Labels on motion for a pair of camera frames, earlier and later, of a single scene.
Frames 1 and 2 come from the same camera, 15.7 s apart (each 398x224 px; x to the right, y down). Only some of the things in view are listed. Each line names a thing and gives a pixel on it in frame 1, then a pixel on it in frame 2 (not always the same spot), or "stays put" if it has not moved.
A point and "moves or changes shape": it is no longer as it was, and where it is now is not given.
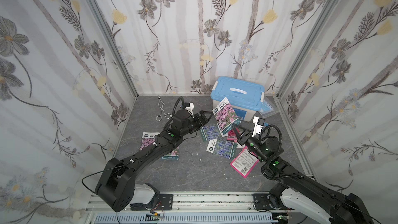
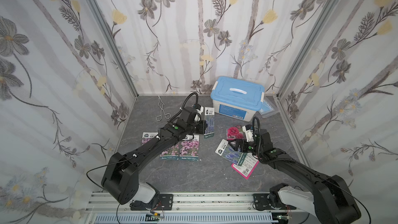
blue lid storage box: x=246 y=98 stays put
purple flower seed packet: x=147 y=139 stays put
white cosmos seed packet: x=174 y=155 stays put
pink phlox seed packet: x=225 y=117 → x=189 y=149
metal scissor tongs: x=160 y=103 stays put
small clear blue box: x=267 y=110 stays put
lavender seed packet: x=223 y=148 moves or changes shape
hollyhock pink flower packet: x=231 y=135 stays put
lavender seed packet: x=210 y=132 moves or changes shape
